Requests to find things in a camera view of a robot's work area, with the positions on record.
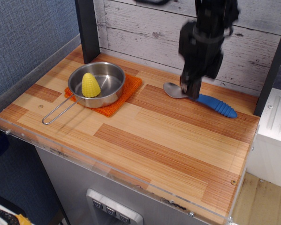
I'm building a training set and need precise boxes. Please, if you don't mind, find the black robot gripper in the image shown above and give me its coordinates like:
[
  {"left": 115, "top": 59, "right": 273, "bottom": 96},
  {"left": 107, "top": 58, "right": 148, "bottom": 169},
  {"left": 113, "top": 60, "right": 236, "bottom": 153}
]
[{"left": 179, "top": 22, "right": 224, "bottom": 100}]

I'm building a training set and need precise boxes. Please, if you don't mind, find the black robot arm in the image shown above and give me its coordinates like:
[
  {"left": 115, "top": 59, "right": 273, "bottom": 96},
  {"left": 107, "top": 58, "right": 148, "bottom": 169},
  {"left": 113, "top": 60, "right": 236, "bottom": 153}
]
[{"left": 178, "top": 0, "right": 239, "bottom": 99}]

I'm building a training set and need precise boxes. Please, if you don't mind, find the orange knitted cloth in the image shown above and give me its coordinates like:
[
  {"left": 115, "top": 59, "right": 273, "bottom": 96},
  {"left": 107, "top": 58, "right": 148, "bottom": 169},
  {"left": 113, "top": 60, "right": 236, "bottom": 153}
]
[{"left": 64, "top": 73, "right": 143, "bottom": 118}]

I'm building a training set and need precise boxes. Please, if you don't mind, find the black braided cable sleeve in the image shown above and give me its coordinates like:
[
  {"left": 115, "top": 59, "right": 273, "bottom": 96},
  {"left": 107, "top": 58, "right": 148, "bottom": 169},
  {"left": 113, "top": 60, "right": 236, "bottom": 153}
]
[{"left": 0, "top": 204, "right": 20, "bottom": 225}]

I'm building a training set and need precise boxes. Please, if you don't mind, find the yellow toy corn cob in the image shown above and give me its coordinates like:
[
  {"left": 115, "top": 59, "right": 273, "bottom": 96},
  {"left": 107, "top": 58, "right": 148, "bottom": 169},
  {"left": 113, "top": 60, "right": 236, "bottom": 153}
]
[{"left": 82, "top": 73, "right": 101, "bottom": 98}]

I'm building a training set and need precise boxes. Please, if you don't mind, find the grey ice dispenser panel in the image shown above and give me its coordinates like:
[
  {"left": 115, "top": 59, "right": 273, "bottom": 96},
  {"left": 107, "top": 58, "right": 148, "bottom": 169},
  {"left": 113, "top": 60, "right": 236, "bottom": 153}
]
[{"left": 86, "top": 188, "right": 144, "bottom": 225}]

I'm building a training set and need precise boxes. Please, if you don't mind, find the yellow object bottom left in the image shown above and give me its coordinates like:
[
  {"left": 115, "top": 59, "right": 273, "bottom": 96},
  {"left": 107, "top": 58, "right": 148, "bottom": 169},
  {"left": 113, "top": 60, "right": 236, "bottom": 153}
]
[{"left": 15, "top": 214, "right": 32, "bottom": 225}]

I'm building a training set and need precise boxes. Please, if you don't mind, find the small steel saucepan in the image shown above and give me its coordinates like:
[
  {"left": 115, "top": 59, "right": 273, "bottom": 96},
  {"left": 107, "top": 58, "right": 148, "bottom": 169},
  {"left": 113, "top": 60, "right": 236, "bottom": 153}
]
[{"left": 42, "top": 62, "right": 126, "bottom": 125}]

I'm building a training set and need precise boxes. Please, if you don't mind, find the black vertical post right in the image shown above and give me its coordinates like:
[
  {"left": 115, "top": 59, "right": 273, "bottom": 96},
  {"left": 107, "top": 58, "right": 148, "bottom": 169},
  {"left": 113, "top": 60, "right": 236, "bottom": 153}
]
[{"left": 253, "top": 38, "right": 281, "bottom": 116}]

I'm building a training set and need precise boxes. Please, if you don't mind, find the black vertical post left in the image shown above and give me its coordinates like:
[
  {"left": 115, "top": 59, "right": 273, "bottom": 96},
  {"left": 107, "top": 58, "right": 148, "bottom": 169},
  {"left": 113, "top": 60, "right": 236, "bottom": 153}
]
[{"left": 75, "top": 0, "right": 100, "bottom": 64}]

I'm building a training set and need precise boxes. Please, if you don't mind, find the blue handled metal spoon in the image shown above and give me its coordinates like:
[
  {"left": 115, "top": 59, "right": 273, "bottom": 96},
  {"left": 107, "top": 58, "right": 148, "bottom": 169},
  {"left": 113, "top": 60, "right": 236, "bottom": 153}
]
[{"left": 163, "top": 82, "right": 237, "bottom": 119}]

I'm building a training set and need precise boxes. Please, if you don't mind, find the silver toy fridge cabinet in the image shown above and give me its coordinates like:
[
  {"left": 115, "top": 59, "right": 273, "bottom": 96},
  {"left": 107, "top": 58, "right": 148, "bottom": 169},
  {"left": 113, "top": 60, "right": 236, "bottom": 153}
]
[{"left": 34, "top": 146, "right": 225, "bottom": 225}]

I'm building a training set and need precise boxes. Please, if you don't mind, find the clear acrylic table guard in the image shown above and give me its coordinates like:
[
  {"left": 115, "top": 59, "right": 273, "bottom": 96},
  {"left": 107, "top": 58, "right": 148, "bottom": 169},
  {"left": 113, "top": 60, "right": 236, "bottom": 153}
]
[{"left": 0, "top": 37, "right": 259, "bottom": 225}]

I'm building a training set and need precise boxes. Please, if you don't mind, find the black vertical post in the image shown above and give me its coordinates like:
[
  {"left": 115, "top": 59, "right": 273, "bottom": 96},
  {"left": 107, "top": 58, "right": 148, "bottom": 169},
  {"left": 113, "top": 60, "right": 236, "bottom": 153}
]
[
  {"left": 75, "top": 0, "right": 100, "bottom": 64},
  {"left": 253, "top": 38, "right": 281, "bottom": 116}
]

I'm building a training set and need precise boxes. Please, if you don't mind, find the white grooved side counter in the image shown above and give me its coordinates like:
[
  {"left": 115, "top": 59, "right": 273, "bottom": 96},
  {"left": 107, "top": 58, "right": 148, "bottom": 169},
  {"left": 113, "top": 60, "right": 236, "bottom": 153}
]
[{"left": 247, "top": 88, "right": 281, "bottom": 187}]

